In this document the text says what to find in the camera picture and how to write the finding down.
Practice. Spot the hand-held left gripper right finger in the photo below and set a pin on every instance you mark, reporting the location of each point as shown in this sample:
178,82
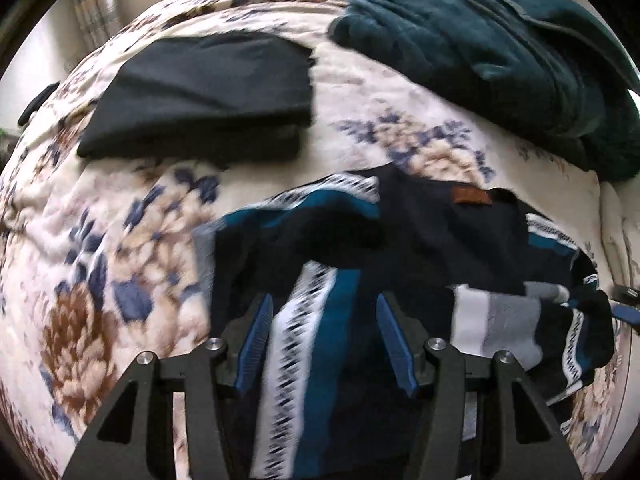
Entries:
397,345

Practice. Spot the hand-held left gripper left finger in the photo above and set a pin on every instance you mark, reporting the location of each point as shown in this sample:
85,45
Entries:
255,345

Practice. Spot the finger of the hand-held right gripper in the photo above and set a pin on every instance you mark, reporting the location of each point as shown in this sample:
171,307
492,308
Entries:
625,310

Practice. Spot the dark striped sweater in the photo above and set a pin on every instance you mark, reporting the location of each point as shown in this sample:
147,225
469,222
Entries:
425,240

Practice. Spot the floral blanket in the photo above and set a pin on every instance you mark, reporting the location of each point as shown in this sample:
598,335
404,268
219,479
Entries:
100,240

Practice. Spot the black folded garment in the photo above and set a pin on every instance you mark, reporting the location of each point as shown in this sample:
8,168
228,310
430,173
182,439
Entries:
200,90

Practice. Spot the teal plush quilt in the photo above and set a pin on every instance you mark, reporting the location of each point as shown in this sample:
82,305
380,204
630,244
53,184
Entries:
450,45

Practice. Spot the teal plush pillow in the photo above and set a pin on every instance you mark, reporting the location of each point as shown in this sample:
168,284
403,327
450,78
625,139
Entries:
560,0

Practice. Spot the dark cap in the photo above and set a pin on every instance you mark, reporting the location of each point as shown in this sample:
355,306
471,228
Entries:
35,105

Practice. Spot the banded blue-grey curtain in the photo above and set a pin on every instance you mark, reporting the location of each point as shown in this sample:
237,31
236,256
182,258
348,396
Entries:
95,5

